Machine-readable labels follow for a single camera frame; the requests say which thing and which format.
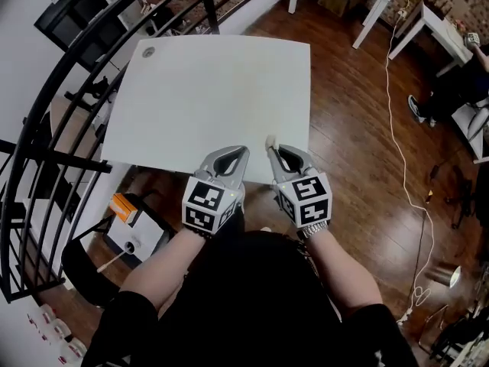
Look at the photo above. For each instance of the white square table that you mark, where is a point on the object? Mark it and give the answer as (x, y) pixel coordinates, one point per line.
(206, 101)

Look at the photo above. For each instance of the grey round desk grommet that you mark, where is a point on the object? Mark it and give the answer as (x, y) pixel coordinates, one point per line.
(148, 52)

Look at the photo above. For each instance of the white side table with router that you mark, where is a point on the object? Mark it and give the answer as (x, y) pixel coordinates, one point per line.
(443, 33)

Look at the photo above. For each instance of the person's left forearm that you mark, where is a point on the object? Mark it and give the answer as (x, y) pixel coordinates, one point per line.
(164, 268)

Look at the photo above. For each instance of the white power strip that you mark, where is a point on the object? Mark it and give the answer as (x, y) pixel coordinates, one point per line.
(402, 13)

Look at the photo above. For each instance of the metal chair frame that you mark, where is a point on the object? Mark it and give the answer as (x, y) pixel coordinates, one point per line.
(431, 325)

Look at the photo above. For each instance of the silver wristwatch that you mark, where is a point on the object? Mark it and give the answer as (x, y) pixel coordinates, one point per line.
(313, 230)

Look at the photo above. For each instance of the white flat box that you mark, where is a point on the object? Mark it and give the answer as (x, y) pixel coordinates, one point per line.
(145, 231)

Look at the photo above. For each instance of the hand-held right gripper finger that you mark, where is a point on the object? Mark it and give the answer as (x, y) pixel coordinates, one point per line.
(307, 163)
(278, 172)

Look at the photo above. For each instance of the black metal railing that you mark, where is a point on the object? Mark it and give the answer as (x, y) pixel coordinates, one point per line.
(49, 90)

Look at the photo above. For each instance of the black router with antennas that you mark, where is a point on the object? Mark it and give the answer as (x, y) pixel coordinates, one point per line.
(435, 5)

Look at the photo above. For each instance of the person's black shirt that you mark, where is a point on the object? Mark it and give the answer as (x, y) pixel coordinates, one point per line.
(252, 308)

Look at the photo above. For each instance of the clear plastic bottle red label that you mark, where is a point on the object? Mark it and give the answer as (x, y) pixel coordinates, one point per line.
(72, 350)
(59, 330)
(46, 315)

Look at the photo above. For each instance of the black tripod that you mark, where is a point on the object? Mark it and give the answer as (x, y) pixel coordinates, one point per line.
(462, 201)

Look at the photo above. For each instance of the white chair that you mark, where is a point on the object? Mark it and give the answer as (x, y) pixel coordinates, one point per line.
(473, 128)

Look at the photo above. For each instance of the black chair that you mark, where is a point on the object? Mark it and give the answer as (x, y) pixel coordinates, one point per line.
(84, 273)

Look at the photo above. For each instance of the cardboard box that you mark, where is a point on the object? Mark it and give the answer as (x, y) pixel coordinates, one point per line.
(338, 1)

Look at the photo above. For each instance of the black monitor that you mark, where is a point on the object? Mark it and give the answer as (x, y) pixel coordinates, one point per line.
(65, 21)

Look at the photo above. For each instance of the orange and white box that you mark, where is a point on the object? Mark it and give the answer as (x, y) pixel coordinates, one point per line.
(123, 208)

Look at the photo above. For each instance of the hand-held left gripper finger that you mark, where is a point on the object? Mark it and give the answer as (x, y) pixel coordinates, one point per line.
(242, 171)
(214, 156)

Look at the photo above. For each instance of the person's right forearm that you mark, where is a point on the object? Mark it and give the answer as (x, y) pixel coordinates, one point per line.
(345, 273)

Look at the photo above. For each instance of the white tissue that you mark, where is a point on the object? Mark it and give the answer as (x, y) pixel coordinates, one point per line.
(270, 143)

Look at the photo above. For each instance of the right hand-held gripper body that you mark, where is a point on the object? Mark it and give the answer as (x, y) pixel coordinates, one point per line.
(309, 203)

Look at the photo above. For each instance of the brown cylinder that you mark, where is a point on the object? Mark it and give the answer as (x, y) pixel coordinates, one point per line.
(438, 277)

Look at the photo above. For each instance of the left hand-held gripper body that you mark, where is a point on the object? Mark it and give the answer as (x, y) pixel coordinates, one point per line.
(208, 206)

